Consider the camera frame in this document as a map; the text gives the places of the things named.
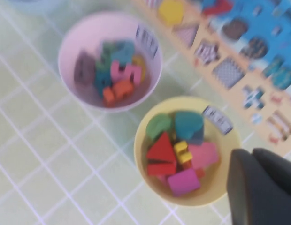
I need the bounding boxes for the yellow wooden number piece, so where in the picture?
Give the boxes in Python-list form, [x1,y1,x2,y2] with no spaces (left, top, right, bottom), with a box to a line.
[132,55,146,83]

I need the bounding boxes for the dark teal number piece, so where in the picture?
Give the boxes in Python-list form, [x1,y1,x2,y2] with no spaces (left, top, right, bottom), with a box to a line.
[93,69,113,96]

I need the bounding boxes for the white label card yellow bowl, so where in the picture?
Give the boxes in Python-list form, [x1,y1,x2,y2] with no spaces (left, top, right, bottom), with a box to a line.
[201,105,233,135]

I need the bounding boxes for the teal heart shape piece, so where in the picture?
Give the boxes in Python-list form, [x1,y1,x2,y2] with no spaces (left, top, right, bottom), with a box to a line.
[174,111,205,145]

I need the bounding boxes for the yellow wooden shape piece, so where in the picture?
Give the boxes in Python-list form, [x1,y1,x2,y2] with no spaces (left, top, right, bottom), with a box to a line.
[173,140,192,165]

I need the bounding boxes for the green checkered tablecloth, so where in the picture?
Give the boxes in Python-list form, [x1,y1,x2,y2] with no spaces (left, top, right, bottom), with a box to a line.
[0,0,291,225]

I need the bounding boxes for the red block shape piece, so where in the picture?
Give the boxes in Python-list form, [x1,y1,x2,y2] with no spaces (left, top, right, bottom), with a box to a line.
[147,161,177,177]

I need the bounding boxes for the red triangle shape piece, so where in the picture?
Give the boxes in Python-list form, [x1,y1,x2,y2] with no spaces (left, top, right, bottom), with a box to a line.
[146,131,176,163]

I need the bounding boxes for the light blue bowl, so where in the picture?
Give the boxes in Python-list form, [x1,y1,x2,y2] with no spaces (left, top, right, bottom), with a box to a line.
[7,0,64,14]

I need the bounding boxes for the orange wooden number piece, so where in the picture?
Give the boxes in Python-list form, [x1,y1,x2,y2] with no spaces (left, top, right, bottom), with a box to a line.
[102,79,135,106]

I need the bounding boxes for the green wooden shape piece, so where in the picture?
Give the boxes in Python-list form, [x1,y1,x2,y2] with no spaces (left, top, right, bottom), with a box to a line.
[145,113,172,140]

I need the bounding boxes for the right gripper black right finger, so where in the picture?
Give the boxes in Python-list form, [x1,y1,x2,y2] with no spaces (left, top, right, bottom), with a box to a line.
[252,147,291,199]

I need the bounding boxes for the green wooden number piece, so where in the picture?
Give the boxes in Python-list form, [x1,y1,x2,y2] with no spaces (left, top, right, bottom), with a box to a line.
[95,41,113,71]

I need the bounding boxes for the purple wooden number piece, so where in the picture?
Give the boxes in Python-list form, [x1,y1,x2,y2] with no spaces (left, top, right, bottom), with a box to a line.
[73,50,97,86]

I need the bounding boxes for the white label card pink bowl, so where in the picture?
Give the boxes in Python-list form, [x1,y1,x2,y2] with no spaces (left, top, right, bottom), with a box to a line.
[135,24,159,58]

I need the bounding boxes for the pink wooden number piece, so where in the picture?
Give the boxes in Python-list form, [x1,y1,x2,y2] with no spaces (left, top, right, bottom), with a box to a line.
[110,59,143,84]

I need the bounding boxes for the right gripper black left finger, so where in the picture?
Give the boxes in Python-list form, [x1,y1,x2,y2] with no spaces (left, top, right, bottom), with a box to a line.
[226,148,291,225]

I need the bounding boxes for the teal blue number piece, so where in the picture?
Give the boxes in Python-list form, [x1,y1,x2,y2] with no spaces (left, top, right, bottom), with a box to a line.
[110,40,136,63]

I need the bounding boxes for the pink rectangle shape piece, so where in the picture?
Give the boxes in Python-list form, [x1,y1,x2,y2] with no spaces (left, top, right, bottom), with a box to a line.
[187,142,219,170]

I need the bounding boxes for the small orange shape piece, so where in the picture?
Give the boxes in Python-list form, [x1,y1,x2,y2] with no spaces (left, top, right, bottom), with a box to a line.
[194,167,205,179]

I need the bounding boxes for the colourful wooden puzzle board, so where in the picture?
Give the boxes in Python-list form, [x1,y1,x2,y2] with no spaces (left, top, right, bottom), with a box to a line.
[133,0,291,158]

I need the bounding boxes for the magenta block shape piece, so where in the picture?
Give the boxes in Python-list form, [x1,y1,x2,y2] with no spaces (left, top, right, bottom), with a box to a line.
[167,168,201,197]

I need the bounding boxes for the red puzzle piece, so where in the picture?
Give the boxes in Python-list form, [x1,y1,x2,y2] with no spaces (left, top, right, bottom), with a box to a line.
[201,0,234,17]

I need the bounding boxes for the yellow polygon puzzle piece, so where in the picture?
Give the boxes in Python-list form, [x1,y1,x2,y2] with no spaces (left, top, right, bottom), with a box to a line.
[158,0,185,26]

